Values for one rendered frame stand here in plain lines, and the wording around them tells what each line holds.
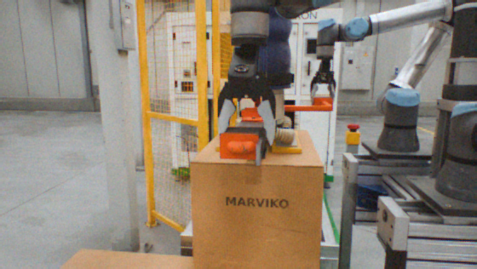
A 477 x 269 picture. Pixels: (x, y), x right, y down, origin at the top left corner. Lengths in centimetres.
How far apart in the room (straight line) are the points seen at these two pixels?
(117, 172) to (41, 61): 1042
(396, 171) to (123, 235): 187
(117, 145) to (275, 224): 154
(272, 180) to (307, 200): 12
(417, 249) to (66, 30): 1176
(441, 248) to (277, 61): 71
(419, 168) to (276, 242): 66
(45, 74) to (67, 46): 124
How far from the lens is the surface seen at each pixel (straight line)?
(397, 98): 139
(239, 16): 64
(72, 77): 1207
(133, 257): 159
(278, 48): 116
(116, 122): 233
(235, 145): 60
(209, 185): 102
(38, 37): 1269
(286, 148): 110
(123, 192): 245
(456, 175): 97
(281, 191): 100
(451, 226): 97
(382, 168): 141
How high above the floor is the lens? 135
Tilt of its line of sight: 11 degrees down
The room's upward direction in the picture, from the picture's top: straight up
